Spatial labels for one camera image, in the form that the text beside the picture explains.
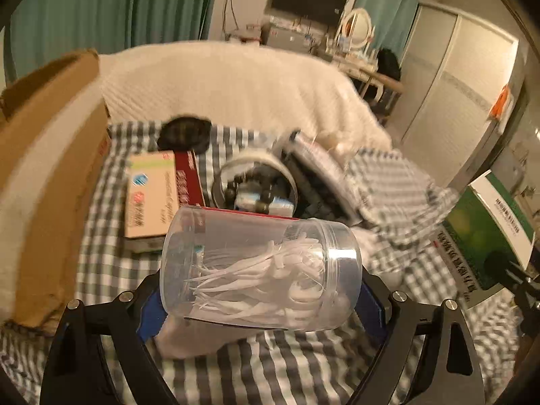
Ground green and white box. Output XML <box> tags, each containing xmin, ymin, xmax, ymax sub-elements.
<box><xmin>434</xmin><ymin>169</ymin><xmax>536</xmax><ymax>308</ymax></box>

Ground beige medicine box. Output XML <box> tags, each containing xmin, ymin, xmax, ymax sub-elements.
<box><xmin>124</xmin><ymin>151</ymin><xmax>178</xmax><ymax>240</ymax></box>

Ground white oval mirror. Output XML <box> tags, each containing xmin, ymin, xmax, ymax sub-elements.
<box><xmin>337</xmin><ymin>7</ymin><xmax>374</xmax><ymax>49</ymax></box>

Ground round clear container of beads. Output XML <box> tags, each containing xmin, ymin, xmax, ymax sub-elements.
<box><xmin>211</xmin><ymin>147</ymin><xmax>298</xmax><ymax>216</ymax></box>

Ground black fuzzy object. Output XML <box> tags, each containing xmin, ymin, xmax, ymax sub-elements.
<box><xmin>158</xmin><ymin>116</ymin><xmax>213</xmax><ymax>153</ymax></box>

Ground black bag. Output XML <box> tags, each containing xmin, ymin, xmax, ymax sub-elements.
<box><xmin>377</xmin><ymin>48</ymin><xmax>401</xmax><ymax>81</ymax></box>

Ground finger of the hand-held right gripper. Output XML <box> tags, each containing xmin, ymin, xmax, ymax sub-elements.
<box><xmin>483</xmin><ymin>251</ymin><xmax>540</xmax><ymax>338</ymax></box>

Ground grey checked cloth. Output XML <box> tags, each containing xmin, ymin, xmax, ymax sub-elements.
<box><xmin>0</xmin><ymin>120</ymin><xmax>524</xmax><ymax>405</ymax></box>

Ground narrow green curtain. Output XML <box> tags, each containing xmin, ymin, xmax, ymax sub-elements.
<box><xmin>354</xmin><ymin>0</ymin><xmax>425</xmax><ymax>51</ymax></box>

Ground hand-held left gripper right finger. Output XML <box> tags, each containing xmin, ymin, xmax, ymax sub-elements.
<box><xmin>346</xmin><ymin>270</ymin><xmax>486</xmax><ymax>405</ymax></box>

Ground white wardrobe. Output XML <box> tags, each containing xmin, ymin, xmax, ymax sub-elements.
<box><xmin>399</xmin><ymin>2</ymin><xmax>519</xmax><ymax>186</ymax></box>

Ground brown cardboard box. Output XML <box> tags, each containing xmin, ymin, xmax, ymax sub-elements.
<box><xmin>0</xmin><ymin>48</ymin><xmax>112</xmax><ymax>330</ymax></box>

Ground clear jar of floss picks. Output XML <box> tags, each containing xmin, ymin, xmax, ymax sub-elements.
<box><xmin>160</xmin><ymin>205</ymin><xmax>363</xmax><ymax>332</ymax></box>

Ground white dressing table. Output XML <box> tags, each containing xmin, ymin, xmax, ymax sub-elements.
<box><xmin>333</xmin><ymin>57</ymin><xmax>406</xmax><ymax>114</ymax></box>

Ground white blanket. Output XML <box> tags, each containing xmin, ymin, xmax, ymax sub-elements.
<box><xmin>99</xmin><ymin>40</ymin><xmax>393</xmax><ymax>150</ymax></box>

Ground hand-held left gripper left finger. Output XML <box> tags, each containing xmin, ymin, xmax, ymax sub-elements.
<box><xmin>40</xmin><ymin>270</ymin><xmax>178</xmax><ymax>405</ymax></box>

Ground wide green curtain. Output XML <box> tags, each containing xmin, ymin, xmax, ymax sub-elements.
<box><xmin>8</xmin><ymin>0</ymin><xmax>222</xmax><ymax>79</ymax></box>

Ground orange tag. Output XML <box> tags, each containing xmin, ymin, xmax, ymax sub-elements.
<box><xmin>489</xmin><ymin>86</ymin><xmax>513</xmax><ymax>121</ymax></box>

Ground grey cabinet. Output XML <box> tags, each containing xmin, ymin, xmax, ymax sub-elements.
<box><xmin>261</xmin><ymin>23</ymin><xmax>308</xmax><ymax>49</ymax></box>

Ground clear zip pouch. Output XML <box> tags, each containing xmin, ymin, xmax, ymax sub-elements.
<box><xmin>280</xmin><ymin>129</ymin><xmax>363</xmax><ymax>224</ymax></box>

